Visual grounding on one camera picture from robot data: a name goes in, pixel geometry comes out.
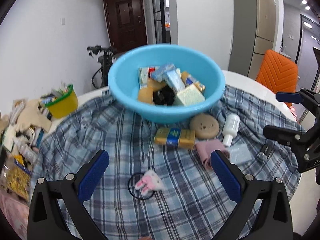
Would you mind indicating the blue patterned packet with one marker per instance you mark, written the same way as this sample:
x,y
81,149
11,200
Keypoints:
x,y
158,74

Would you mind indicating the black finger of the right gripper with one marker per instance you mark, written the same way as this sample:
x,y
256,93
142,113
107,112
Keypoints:
x,y
283,136

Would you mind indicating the black hair scrunchie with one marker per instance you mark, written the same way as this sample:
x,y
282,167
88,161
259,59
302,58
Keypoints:
x,y
164,97

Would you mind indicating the white wall switch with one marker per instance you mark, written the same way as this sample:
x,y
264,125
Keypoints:
x,y
63,21

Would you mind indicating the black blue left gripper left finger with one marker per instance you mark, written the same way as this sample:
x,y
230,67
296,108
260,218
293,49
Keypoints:
x,y
46,220

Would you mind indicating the black scooter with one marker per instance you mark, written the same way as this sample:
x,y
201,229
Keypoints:
x,y
106,61

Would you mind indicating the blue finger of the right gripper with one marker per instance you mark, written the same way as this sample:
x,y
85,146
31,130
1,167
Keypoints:
x,y
287,97

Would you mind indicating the yellow snack packet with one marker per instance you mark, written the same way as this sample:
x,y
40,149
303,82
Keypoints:
x,y
188,79

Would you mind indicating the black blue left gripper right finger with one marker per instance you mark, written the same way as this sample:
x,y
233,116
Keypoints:
x,y
273,221

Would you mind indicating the grey gold refrigerator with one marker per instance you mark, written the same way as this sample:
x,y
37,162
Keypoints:
x,y
253,34

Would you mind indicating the orange chair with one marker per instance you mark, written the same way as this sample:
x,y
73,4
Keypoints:
x,y
278,73

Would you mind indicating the gold blue cigarette pack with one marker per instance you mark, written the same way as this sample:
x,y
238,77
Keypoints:
x,y
183,138

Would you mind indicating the black small cylinder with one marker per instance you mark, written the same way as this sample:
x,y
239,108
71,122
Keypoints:
x,y
264,153

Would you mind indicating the dark brown door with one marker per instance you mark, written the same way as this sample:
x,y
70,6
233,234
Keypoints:
x,y
125,24

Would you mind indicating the blue plaid cloth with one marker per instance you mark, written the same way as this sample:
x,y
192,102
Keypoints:
x,y
163,192

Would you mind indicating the light blue plastic basin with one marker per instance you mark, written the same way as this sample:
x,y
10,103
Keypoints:
x,y
124,86

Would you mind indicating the white red medicine box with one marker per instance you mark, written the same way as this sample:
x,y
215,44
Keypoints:
x,y
144,74

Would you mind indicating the yellow green bin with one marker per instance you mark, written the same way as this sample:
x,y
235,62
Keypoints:
x,y
65,104

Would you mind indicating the clear plastic small box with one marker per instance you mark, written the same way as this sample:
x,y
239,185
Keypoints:
x,y
239,155

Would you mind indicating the light blue tissue pack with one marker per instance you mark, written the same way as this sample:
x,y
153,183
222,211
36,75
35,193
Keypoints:
x,y
174,81

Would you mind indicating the white small bottle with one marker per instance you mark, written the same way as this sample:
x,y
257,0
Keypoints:
x,y
230,129

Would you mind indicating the pale green soap box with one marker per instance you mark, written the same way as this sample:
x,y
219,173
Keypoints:
x,y
189,96

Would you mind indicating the tan translucent soap bar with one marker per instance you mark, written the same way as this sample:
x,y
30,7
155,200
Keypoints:
x,y
145,95

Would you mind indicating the beige plush toy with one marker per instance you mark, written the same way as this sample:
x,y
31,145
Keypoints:
x,y
31,116

